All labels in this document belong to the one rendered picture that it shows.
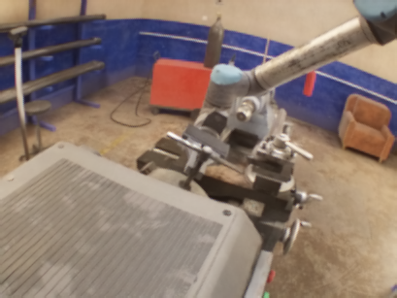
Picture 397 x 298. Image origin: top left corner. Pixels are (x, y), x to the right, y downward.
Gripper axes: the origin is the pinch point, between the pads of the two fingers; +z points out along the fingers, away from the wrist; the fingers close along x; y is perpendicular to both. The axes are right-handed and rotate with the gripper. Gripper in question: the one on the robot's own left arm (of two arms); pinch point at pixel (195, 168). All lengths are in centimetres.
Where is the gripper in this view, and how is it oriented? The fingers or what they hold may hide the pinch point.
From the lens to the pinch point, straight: 72.3
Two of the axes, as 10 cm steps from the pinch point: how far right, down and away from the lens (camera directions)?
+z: -2.0, 5.4, -8.2
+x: -8.8, -4.7, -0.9
